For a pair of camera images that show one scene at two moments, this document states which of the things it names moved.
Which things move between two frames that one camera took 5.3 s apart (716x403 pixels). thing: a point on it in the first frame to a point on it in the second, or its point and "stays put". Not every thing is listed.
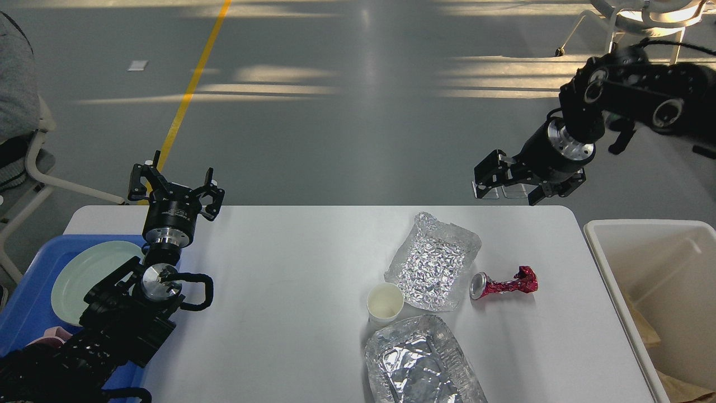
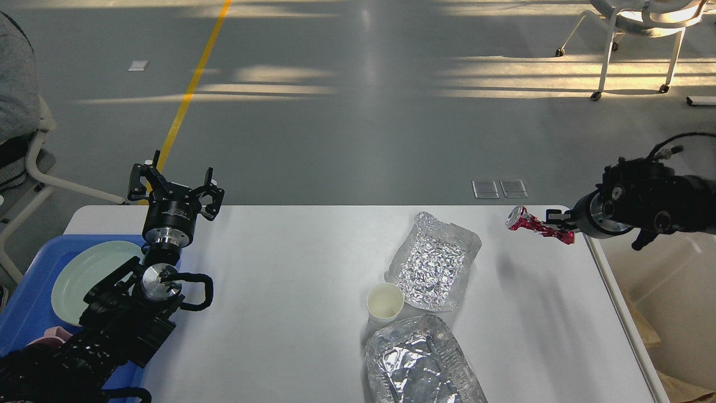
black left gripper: (172, 212) stays put
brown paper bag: (678, 328) stays put
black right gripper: (550, 153) to (589, 215)
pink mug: (55, 336) stays put
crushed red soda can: (482, 285) to (519, 218)
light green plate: (83, 270) stays put
